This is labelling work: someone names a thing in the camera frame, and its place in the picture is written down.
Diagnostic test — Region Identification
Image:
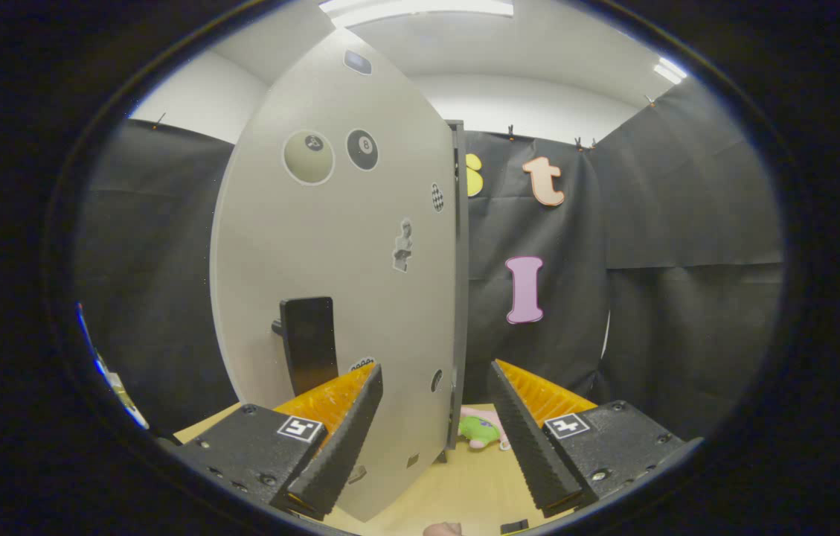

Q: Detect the black door handle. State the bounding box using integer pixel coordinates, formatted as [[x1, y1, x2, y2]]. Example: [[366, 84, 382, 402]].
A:
[[272, 296, 339, 398]]

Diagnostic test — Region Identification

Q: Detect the small ceiling light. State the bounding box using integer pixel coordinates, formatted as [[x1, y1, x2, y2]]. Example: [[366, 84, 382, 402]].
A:
[[653, 57, 689, 86]]

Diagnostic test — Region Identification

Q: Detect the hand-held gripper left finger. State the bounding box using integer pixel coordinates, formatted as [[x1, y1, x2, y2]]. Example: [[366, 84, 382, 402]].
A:
[[167, 362, 384, 522]]

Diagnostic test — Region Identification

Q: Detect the yellowish printed packet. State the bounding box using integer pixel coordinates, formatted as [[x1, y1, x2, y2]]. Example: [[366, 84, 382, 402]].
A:
[[106, 371, 150, 432]]

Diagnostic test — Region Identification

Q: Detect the grey shoe cabinet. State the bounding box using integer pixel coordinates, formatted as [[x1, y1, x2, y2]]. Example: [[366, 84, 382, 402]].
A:
[[446, 119, 470, 464]]

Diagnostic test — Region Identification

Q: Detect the green and pink plush toy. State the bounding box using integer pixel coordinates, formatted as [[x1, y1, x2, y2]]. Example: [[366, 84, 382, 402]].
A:
[[457, 406, 514, 453]]

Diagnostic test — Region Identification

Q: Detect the blue and white packet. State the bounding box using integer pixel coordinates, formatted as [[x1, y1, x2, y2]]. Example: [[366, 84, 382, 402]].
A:
[[76, 301, 109, 377]]

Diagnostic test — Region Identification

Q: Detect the long ceiling light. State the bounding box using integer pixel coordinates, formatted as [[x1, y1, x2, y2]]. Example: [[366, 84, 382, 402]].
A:
[[319, 0, 516, 29]]

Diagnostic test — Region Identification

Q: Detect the white shoe cabinet door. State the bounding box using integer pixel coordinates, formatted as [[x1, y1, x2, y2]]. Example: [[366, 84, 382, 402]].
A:
[[210, 28, 459, 523]]

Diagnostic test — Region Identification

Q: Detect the black backdrop cloth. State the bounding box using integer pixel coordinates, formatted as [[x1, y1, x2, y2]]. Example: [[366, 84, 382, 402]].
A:
[[74, 78, 785, 441]]

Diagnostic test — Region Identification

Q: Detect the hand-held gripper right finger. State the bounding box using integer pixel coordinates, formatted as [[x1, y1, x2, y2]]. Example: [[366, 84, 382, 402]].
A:
[[487, 359, 705, 519]]

